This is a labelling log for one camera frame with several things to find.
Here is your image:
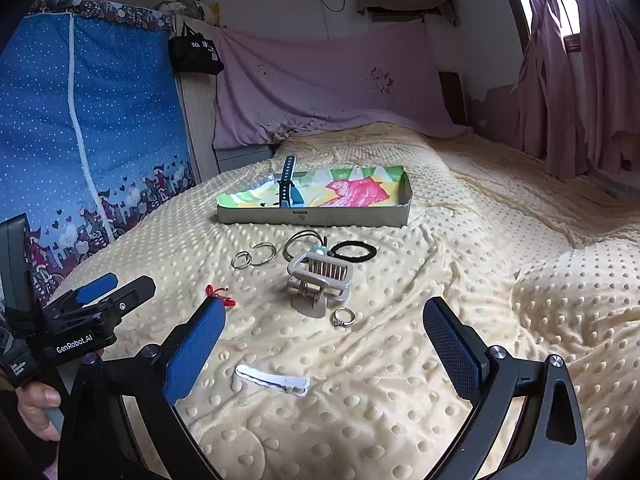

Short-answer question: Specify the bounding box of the blue dotted fabric wardrobe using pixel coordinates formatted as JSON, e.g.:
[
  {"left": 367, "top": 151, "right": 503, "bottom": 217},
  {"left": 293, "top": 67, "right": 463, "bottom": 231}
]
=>
[{"left": 0, "top": 0, "right": 202, "bottom": 311}]

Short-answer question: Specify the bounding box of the grey bedside cabinet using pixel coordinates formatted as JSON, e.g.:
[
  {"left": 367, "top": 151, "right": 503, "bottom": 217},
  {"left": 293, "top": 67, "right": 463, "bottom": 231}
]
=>
[{"left": 213, "top": 143, "right": 279, "bottom": 176}]

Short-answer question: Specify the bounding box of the large metal key ring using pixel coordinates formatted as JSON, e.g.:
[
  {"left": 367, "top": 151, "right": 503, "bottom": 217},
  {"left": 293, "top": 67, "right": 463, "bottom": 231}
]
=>
[{"left": 249, "top": 242, "right": 277, "bottom": 266}]

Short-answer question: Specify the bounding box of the yellow dotted blanket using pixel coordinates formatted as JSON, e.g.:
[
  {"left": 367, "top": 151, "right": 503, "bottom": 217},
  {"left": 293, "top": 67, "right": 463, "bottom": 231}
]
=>
[{"left": 47, "top": 121, "right": 640, "bottom": 480}]

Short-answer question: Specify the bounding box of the red string knot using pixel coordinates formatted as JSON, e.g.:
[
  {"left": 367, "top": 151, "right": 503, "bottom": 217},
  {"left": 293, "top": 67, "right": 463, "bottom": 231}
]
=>
[{"left": 205, "top": 283, "right": 237, "bottom": 311}]

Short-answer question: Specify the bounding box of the folded bedding pile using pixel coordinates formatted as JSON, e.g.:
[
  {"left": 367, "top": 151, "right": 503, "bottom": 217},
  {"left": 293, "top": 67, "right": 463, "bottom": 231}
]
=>
[{"left": 154, "top": 0, "right": 222, "bottom": 27}]

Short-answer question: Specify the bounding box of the grey metal tray box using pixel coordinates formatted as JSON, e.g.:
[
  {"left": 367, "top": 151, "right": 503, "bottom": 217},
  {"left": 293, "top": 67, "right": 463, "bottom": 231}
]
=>
[{"left": 216, "top": 164, "right": 414, "bottom": 229}]

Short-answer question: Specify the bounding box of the brown wooden board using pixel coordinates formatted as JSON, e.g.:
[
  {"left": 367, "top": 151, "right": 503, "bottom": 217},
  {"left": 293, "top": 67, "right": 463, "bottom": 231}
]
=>
[{"left": 438, "top": 70, "right": 469, "bottom": 127}]

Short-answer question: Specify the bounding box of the white hair clip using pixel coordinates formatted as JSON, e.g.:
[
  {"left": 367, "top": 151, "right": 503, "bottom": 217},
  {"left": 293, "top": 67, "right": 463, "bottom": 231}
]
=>
[{"left": 234, "top": 363, "right": 311, "bottom": 398}]

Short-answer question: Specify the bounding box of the person's left hand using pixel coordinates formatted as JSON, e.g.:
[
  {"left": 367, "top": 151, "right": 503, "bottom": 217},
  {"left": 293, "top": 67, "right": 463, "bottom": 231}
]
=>
[{"left": 17, "top": 381, "right": 64, "bottom": 442}]

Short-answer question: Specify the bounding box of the pink hanging sheet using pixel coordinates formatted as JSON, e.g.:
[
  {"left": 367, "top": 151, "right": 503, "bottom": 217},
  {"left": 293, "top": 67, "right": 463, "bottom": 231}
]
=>
[{"left": 202, "top": 22, "right": 474, "bottom": 150}]

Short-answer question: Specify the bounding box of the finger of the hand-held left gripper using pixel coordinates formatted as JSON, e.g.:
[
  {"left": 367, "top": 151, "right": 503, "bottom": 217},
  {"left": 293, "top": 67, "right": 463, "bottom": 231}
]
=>
[
  {"left": 45, "top": 272, "right": 120, "bottom": 318},
  {"left": 92, "top": 274, "right": 157, "bottom": 333}
]

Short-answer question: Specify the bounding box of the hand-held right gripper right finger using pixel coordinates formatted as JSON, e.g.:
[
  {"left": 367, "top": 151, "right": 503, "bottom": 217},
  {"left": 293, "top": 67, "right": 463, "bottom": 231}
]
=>
[{"left": 422, "top": 296, "right": 588, "bottom": 480}]

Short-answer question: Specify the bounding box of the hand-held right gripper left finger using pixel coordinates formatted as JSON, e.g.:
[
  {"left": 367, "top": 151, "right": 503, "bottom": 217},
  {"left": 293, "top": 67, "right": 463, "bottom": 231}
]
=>
[{"left": 58, "top": 297, "right": 228, "bottom": 480}]

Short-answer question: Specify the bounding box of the colourful floral paper liner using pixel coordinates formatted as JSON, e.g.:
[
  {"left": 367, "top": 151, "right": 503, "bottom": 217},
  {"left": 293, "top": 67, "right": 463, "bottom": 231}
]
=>
[{"left": 218, "top": 165, "right": 407, "bottom": 210}]

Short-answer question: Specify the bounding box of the black tote bag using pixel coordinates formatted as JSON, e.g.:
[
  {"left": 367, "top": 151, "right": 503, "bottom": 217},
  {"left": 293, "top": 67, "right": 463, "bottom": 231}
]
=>
[{"left": 167, "top": 23, "right": 225, "bottom": 77}]

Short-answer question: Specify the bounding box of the black hair tie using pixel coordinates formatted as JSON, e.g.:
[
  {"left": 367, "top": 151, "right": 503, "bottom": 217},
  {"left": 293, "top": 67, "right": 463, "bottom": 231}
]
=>
[{"left": 329, "top": 239, "right": 380, "bottom": 264}]

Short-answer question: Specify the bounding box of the blue watch band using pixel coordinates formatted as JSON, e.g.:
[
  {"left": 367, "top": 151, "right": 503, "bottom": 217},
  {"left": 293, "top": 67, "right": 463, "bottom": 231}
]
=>
[{"left": 273, "top": 155, "right": 305, "bottom": 210}]

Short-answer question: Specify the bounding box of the light wooden headboard panel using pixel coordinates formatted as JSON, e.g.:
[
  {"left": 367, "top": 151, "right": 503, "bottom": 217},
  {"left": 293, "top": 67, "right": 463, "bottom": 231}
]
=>
[{"left": 174, "top": 15, "right": 224, "bottom": 184}]

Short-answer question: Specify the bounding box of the light pink curtain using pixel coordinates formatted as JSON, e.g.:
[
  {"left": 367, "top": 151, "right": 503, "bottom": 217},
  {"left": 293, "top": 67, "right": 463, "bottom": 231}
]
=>
[{"left": 565, "top": 0, "right": 640, "bottom": 177}]

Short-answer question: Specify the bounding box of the beige hair claw clip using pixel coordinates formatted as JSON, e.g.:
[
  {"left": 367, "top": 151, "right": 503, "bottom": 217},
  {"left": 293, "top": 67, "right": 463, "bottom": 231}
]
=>
[{"left": 285, "top": 251, "right": 355, "bottom": 319}]

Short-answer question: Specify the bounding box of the dark pink curtain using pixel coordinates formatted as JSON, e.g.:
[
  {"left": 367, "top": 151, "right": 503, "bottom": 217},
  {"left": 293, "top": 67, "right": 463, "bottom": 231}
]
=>
[{"left": 492, "top": 0, "right": 589, "bottom": 179}]

